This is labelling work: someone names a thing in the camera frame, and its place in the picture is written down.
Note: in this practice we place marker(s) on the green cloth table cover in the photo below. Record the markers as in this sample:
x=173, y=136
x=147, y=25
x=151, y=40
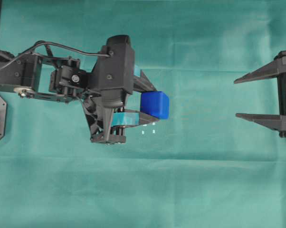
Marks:
x=202, y=168

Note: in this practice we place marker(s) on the blue cube block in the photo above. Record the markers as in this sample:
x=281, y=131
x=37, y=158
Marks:
x=155, y=103

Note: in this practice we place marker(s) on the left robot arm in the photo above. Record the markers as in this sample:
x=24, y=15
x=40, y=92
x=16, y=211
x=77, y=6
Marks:
x=37, y=74

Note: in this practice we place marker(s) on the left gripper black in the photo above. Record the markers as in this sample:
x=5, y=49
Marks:
x=104, y=110

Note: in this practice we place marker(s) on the left wrist camera housing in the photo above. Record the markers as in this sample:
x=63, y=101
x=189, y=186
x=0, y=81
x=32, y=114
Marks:
x=113, y=76

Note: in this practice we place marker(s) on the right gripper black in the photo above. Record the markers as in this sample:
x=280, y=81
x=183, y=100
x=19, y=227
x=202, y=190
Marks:
x=276, y=68

